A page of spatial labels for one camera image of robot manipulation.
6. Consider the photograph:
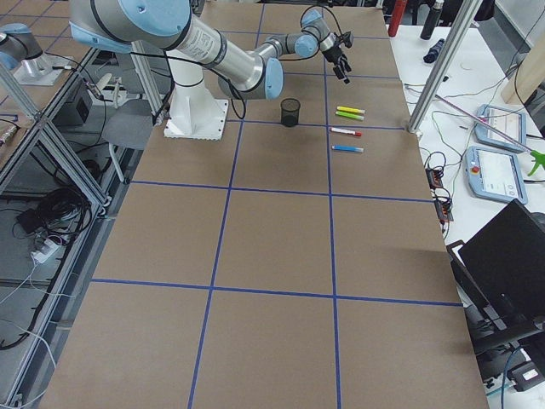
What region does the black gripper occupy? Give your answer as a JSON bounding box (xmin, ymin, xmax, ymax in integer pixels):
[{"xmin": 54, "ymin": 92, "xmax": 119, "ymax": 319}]
[{"xmin": 322, "ymin": 44, "xmax": 352, "ymax": 84}]

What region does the yellow highlighter pen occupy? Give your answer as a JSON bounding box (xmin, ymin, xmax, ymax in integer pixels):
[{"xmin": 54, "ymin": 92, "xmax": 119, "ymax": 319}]
[{"xmin": 336, "ymin": 106, "xmax": 366, "ymax": 115}]

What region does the green highlighter pen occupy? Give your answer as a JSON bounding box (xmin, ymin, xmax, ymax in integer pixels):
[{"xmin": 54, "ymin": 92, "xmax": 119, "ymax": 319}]
[{"xmin": 335, "ymin": 111, "xmax": 364, "ymax": 121}]

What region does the red white marker pen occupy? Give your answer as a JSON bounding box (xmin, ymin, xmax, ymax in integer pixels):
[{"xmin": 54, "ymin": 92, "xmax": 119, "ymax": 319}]
[{"xmin": 329, "ymin": 127, "xmax": 362, "ymax": 137}]

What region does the blue marker pen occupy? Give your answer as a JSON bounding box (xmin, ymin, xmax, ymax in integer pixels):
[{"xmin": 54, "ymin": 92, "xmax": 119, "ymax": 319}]
[{"xmin": 330, "ymin": 145, "xmax": 364, "ymax": 153}]

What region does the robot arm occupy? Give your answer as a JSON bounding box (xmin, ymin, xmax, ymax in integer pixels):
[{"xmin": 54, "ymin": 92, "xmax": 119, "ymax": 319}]
[{"xmin": 69, "ymin": 1, "xmax": 353, "ymax": 100}]

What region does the black mesh pen cup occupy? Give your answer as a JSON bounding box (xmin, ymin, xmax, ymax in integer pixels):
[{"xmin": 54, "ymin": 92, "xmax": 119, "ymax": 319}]
[{"xmin": 280, "ymin": 98, "xmax": 301, "ymax": 127}]

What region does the red cylinder bottle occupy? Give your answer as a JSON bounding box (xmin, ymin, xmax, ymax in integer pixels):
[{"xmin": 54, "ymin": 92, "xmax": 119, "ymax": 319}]
[{"xmin": 387, "ymin": 0, "xmax": 408, "ymax": 37}]

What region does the folded blue umbrella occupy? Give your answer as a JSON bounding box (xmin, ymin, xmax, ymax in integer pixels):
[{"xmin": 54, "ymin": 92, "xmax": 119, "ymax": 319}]
[{"xmin": 422, "ymin": 38, "xmax": 445, "ymax": 64}]

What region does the black bottle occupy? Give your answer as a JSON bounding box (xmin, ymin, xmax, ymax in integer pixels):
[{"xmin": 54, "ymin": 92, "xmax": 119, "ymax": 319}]
[{"xmin": 420, "ymin": 0, "xmax": 444, "ymax": 40}]

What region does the far teach pendant tablet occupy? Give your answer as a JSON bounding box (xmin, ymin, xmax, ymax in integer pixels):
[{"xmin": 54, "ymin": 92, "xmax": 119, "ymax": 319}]
[{"xmin": 474, "ymin": 104, "xmax": 526, "ymax": 153}]

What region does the teach pendant tablet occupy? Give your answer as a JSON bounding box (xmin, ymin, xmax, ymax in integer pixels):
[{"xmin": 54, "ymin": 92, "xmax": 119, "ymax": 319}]
[
  {"xmin": 464, "ymin": 146, "xmax": 528, "ymax": 205},
  {"xmin": 474, "ymin": 104, "xmax": 526, "ymax": 153}
]

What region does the near teach pendant tablet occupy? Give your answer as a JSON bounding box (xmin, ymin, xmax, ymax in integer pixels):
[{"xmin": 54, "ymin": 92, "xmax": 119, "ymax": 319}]
[{"xmin": 464, "ymin": 146, "xmax": 528, "ymax": 205}]

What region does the silver stand green clip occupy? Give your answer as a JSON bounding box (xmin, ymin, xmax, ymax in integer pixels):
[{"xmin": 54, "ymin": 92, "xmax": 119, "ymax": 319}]
[{"xmin": 435, "ymin": 94, "xmax": 544, "ymax": 176}]

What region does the grey office chair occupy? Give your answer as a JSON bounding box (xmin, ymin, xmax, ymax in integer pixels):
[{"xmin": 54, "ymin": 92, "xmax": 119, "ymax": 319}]
[{"xmin": 102, "ymin": 96, "xmax": 155, "ymax": 184}]

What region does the black laptop on stand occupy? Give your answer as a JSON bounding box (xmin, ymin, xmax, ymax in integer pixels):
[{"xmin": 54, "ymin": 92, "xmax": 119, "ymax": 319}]
[{"xmin": 447, "ymin": 199, "xmax": 544, "ymax": 360}]

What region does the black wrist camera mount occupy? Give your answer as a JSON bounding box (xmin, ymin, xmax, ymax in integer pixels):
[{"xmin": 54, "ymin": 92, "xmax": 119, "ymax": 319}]
[{"xmin": 335, "ymin": 31, "xmax": 353, "ymax": 49}]

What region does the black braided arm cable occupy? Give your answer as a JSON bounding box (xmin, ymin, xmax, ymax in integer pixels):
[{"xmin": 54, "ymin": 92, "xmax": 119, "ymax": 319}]
[{"xmin": 314, "ymin": 3, "xmax": 346, "ymax": 42}]

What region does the aluminium frame post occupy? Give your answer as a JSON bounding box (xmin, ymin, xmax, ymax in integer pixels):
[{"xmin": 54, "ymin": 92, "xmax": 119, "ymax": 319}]
[{"xmin": 407, "ymin": 0, "xmax": 482, "ymax": 134}]

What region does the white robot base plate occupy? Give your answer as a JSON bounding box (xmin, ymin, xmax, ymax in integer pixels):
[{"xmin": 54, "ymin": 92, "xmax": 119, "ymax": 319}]
[{"xmin": 164, "ymin": 84, "xmax": 228, "ymax": 141}]

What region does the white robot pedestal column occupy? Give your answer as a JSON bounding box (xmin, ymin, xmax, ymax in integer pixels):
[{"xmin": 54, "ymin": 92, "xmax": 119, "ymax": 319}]
[{"xmin": 167, "ymin": 53, "xmax": 204, "ymax": 89}]

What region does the aluminium side frame rack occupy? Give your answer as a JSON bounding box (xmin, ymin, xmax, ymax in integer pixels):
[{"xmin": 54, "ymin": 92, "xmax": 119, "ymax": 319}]
[{"xmin": 0, "ymin": 42, "xmax": 141, "ymax": 406}]

